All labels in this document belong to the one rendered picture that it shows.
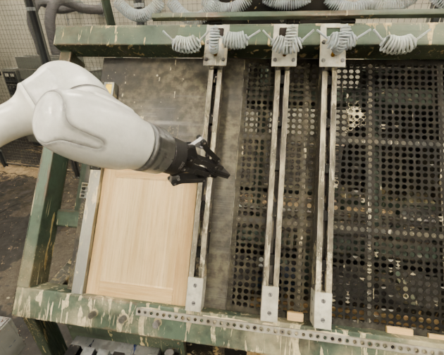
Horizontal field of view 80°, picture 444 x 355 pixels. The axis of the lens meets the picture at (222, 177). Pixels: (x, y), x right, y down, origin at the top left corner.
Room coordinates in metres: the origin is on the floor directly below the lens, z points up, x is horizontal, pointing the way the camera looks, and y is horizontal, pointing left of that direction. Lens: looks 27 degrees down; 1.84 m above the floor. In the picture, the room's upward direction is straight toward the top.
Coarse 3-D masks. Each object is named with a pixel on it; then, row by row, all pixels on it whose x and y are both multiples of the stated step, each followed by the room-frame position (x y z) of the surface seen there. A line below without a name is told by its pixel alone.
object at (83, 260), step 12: (108, 84) 1.31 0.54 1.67; (96, 180) 1.04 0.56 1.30; (96, 192) 1.01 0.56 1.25; (96, 204) 0.98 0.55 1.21; (84, 216) 0.95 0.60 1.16; (96, 216) 0.96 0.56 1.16; (84, 228) 0.92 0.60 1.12; (84, 240) 0.89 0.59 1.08; (84, 252) 0.86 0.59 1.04; (84, 264) 0.83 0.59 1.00; (84, 276) 0.80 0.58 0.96; (72, 288) 0.78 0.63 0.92; (84, 288) 0.78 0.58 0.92
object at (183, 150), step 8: (176, 144) 0.48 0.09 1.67; (184, 144) 0.50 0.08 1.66; (192, 144) 0.52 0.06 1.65; (176, 152) 0.47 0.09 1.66; (184, 152) 0.48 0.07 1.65; (192, 152) 0.52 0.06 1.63; (176, 160) 0.46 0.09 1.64; (184, 160) 0.48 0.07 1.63; (168, 168) 0.46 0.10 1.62; (176, 168) 0.47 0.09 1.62
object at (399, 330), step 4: (388, 328) 0.62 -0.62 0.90; (392, 328) 0.61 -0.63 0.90; (396, 328) 0.61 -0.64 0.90; (400, 328) 0.61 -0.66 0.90; (404, 328) 0.61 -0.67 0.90; (408, 328) 0.61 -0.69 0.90; (388, 332) 0.61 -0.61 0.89; (392, 332) 0.61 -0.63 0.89; (396, 332) 0.60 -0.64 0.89; (400, 332) 0.60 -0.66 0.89; (404, 332) 0.60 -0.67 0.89; (408, 332) 0.60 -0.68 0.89; (412, 332) 0.60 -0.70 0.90
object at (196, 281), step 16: (224, 32) 1.29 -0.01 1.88; (208, 48) 1.26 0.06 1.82; (224, 48) 1.25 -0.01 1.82; (208, 64) 1.21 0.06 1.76; (224, 64) 1.20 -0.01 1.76; (208, 80) 1.21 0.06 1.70; (208, 96) 1.17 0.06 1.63; (208, 112) 1.13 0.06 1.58; (208, 128) 1.09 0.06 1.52; (208, 144) 1.08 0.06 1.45; (208, 192) 0.93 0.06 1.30; (208, 208) 0.89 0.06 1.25; (208, 224) 0.85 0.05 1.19; (192, 240) 0.82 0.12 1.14; (208, 240) 0.84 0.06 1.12; (192, 256) 0.78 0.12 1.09; (192, 272) 0.75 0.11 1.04; (192, 288) 0.71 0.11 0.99; (192, 304) 0.68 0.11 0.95
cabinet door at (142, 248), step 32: (128, 192) 1.01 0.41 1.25; (160, 192) 1.00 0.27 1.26; (192, 192) 0.98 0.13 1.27; (96, 224) 0.94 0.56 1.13; (128, 224) 0.93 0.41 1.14; (160, 224) 0.92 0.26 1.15; (192, 224) 0.90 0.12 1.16; (96, 256) 0.86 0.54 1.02; (128, 256) 0.85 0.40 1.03; (160, 256) 0.84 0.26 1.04; (96, 288) 0.78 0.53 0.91; (128, 288) 0.77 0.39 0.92; (160, 288) 0.76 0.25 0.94
